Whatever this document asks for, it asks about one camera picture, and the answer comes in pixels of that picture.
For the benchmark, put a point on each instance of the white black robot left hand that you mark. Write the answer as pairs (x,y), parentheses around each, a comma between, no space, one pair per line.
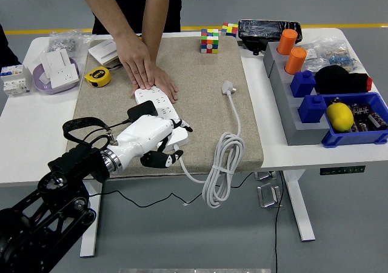
(142,136)

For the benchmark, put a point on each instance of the clear bag of screws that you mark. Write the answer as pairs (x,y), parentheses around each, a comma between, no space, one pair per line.
(66,42)

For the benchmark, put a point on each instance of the small white plastic piece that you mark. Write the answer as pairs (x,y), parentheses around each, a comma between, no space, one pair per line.
(45,80)

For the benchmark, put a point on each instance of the white circuit breaker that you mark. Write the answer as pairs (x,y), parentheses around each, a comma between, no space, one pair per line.
(15,82)

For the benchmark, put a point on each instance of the black wrapped box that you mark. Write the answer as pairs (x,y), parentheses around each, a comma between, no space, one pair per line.
(260,31)

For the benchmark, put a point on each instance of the person's right forearm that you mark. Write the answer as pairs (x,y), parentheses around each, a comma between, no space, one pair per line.
(104,9)

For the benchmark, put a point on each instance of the clear bag of parts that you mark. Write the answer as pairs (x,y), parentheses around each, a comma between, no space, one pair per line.
(330,54)

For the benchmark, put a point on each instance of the black capacitors pile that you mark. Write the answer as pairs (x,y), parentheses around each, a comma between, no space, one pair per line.
(366,115)

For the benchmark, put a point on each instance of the white power strip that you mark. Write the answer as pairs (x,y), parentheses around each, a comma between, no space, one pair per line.
(145,96)

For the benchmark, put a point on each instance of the orange cylinder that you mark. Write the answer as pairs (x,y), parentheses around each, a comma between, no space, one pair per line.
(295,61)
(286,42)

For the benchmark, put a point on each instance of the silver metal bracket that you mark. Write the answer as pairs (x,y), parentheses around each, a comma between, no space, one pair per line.
(265,176)
(268,195)

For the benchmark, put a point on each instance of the white switch panel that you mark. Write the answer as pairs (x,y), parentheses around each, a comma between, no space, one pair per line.
(56,59)

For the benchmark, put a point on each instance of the yellow lemon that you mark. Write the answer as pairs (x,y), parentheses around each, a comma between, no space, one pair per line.
(339,116)

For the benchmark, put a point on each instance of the person's right hand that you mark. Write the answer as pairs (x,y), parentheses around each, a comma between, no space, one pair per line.
(135,60)

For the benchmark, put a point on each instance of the person's left hand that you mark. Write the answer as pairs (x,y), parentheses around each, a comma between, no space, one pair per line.
(165,84)

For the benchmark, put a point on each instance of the blue plastic bin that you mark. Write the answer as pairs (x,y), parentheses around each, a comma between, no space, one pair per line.
(348,139)

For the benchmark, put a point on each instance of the white table leg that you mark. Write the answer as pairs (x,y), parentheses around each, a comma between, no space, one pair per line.
(91,236)
(298,206)

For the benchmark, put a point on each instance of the black table control panel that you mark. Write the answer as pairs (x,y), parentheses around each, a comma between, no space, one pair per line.
(342,170)

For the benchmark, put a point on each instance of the white socket panel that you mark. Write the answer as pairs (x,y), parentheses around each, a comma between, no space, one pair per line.
(63,76)

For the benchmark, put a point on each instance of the grey-brown mat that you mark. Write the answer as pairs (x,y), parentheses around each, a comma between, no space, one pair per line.
(200,118)

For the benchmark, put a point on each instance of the black cloth bundle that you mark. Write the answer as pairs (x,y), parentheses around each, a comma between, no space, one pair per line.
(342,80)

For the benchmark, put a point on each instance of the white wall switch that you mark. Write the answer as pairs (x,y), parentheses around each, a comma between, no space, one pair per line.
(103,51)

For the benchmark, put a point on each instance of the small Rubik's cube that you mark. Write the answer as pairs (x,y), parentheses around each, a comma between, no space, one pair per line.
(229,30)

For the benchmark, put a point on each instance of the purple bowl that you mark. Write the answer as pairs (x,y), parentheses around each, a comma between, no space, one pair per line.
(42,88)

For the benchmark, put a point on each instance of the person's left forearm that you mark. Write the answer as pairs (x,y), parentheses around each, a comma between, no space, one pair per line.
(157,12)

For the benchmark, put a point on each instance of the grey stepped block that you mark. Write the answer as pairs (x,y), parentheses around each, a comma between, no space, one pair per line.
(288,115)

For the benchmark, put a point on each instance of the blue plastic block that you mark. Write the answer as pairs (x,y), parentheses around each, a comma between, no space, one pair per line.
(303,85)
(312,109)

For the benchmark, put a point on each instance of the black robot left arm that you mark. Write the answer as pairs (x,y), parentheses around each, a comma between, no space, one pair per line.
(45,218)

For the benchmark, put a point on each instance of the large Rubik's cube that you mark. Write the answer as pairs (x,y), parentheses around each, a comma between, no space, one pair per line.
(209,42)

